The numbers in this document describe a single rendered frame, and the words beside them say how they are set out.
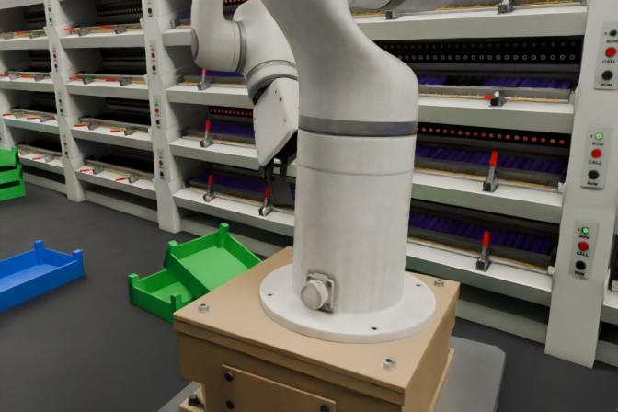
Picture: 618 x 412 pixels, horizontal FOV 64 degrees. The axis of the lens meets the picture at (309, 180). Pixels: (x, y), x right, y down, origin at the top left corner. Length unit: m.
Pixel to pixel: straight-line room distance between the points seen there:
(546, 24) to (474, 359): 0.71
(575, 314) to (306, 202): 0.85
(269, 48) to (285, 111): 0.12
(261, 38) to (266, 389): 0.49
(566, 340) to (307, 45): 0.97
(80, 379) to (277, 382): 0.76
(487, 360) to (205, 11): 0.60
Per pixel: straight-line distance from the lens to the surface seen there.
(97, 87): 2.22
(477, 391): 0.63
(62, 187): 2.73
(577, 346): 1.26
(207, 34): 0.75
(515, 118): 1.15
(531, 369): 1.22
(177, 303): 1.29
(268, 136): 0.70
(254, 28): 0.77
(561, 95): 1.18
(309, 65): 0.47
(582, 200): 1.15
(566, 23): 1.13
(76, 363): 1.25
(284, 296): 0.53
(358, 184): 0.46
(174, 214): 1.94
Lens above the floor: 0.64
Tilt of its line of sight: 14 degrees down
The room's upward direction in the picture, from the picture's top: straight up
